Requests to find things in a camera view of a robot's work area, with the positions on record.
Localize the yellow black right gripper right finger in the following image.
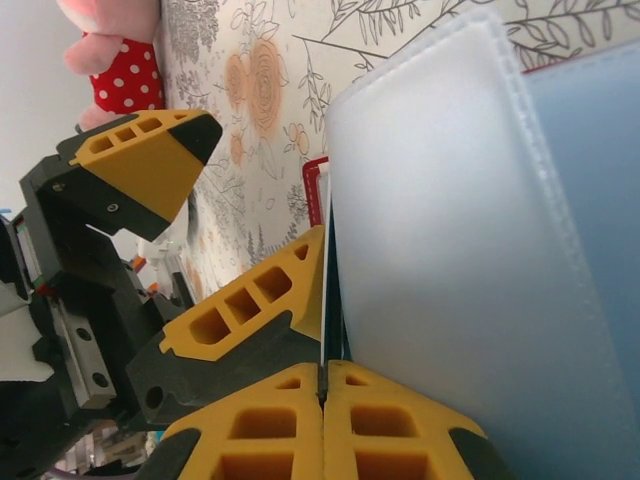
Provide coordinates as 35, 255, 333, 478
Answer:
322, 359, 511, 480

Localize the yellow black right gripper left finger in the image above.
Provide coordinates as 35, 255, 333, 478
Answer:
149, 362, 326, 480

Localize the pink pig plush toy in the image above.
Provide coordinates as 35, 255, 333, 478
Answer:
55, 0, 166, 131

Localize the floral print tablecloth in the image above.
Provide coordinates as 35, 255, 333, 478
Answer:
79, 0, 640, 351

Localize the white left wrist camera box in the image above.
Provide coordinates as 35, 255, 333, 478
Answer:
0, 279, 54, 386

